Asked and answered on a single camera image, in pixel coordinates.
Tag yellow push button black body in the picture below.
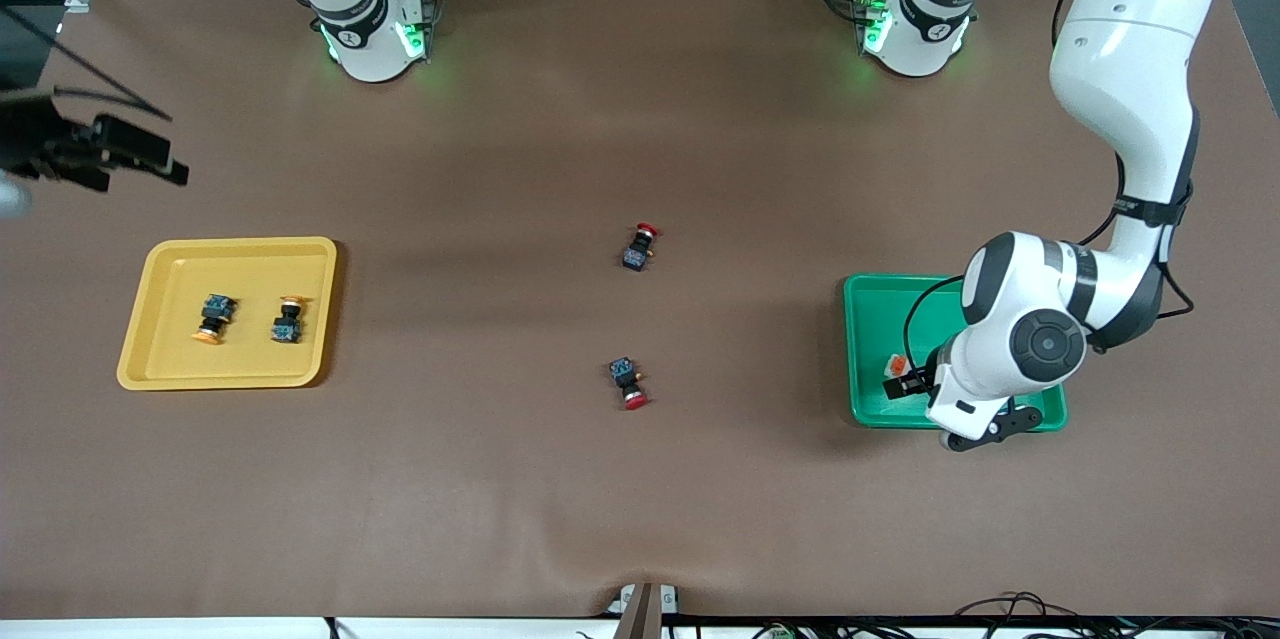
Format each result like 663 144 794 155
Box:
270 295 313 345
192 293 241 346

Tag green plastic tray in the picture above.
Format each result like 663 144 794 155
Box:
843 276 1069 432

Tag yellow plastic tray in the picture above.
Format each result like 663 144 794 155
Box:
116 237 339 391

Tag red push button black body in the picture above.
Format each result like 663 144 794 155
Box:
609 356 651 411
622 222 663 273

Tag brown table mat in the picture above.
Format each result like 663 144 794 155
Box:
0 0 1280 620

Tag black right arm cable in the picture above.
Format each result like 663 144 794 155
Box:
0 4 173 122

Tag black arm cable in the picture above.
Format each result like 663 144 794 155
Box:
0 4 173 122
903 199 1196 380

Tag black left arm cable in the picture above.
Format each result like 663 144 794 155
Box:
903 199 1196 380

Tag black cable bundle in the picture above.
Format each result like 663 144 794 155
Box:
950 591 1280 639

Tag brown post with white brackets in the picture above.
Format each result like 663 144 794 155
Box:
605 582 681 639

